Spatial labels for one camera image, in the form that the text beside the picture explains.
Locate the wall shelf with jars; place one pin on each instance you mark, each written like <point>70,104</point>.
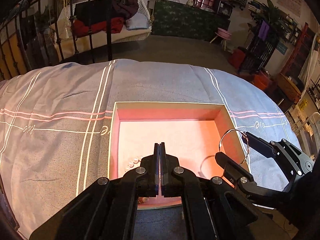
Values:
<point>239,0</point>

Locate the yellow sign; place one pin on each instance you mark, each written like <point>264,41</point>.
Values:
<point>302,104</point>

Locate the white vase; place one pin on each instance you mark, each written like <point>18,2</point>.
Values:
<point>190,2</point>

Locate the black garment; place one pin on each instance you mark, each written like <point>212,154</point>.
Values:
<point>92,11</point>

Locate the pink box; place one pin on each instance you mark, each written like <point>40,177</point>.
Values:
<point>162,130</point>

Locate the green plant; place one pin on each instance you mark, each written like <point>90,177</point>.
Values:
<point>271,11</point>

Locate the green floral covered cabinet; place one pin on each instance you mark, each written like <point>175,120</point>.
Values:
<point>185,20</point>

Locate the wooden table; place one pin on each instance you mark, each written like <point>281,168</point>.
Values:
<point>288,87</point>

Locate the white wicker swing chair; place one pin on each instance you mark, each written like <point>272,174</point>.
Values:
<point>143,11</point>

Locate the maroon garment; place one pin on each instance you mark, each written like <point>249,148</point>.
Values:
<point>126,6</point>

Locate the grey striped blanket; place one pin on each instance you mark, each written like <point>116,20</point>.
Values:
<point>62,105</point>

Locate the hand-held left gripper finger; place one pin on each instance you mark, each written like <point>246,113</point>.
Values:
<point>162,166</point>
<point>157,166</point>

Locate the light blue pillow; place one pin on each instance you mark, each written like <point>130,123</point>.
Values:
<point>137,21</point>

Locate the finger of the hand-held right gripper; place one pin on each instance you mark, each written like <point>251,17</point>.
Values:
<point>230,165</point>
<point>257,143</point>

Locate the red stool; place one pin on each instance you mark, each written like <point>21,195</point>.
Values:
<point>236,57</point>

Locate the red ladder shelf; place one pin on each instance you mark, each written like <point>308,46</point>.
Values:
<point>302,40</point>

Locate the black metal bed frame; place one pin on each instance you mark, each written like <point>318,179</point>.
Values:
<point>109,30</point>

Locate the silver bangle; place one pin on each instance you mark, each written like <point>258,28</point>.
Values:
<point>219,142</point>

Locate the black box appliance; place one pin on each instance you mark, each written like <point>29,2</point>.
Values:
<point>224,8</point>

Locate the purple cloth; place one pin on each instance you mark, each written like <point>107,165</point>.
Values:
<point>263,30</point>

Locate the orange bucket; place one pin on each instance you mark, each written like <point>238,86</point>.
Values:
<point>261,81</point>

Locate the pink basin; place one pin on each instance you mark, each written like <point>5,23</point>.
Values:
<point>223,33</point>

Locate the blue sign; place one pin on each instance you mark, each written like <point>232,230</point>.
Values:
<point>281,48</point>

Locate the black metal rack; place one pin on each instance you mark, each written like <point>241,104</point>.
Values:
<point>255,55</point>

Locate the white hanging cloth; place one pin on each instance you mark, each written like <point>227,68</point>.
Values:
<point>310,60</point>

